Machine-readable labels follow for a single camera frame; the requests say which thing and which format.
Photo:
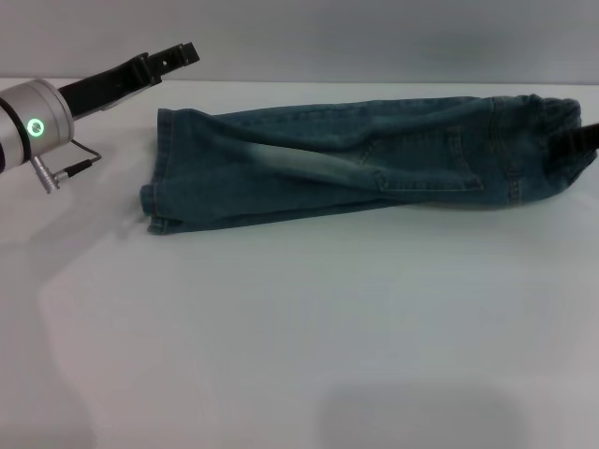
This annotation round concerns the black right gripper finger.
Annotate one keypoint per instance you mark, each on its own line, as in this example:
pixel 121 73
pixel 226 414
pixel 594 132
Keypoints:
pixel 578 139

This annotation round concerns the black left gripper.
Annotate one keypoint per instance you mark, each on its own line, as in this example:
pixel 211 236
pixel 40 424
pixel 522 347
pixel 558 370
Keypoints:
pixel 103 82

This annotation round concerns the blue denim shorts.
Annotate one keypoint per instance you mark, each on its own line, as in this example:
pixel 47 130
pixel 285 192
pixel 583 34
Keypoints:
pixel 374 163

